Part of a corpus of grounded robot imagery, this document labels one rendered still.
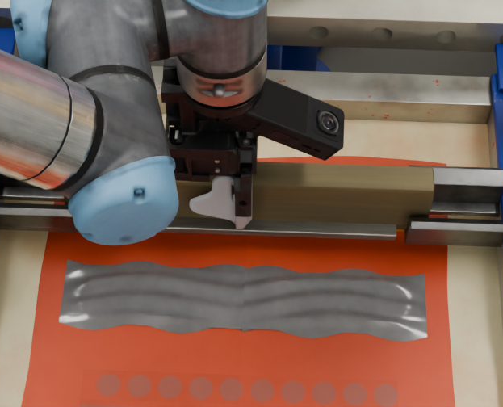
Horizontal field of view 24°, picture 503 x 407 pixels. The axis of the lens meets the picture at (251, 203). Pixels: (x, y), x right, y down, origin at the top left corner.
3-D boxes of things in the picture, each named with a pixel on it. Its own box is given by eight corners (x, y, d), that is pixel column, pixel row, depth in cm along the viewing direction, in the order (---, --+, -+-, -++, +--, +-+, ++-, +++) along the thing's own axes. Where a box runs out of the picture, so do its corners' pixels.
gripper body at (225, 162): (173, 118, 111) (165, 37, 101) (264, 120, 111) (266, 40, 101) (167, 186, 107) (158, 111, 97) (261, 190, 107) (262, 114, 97)
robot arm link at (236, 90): (268, 7, 97) (265, 88, 93) (268, 43, 101) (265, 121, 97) (178, 5, 97) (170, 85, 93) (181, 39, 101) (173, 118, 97)
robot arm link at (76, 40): (19, 78, 82) (174, 52, 83) (2, -40, 87) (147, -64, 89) (37, 141, 89) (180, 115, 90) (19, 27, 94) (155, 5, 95)
